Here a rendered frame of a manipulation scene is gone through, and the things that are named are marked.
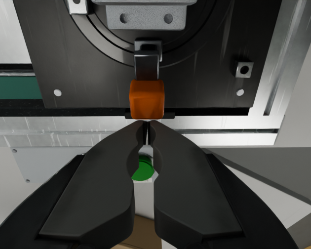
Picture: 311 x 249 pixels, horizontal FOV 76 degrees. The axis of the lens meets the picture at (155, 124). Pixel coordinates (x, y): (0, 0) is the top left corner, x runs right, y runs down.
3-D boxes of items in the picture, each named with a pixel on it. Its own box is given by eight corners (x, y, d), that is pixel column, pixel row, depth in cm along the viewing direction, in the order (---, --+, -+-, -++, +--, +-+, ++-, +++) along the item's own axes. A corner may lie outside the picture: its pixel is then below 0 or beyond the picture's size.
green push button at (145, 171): (153, 172, 30) (154, 182, 29) (127, 172, 30) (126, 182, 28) (153, 150, 28) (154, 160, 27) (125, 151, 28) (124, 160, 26)
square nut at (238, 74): (246, 75, 21) (250, 77, 20) (231, 75, 21) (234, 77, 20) (250, 59, 20) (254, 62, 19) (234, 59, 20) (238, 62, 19)
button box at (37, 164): (162, 157, 36) (164, 184, 30) (43, 158, 35) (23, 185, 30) (163, 123, 32) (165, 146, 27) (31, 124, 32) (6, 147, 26)
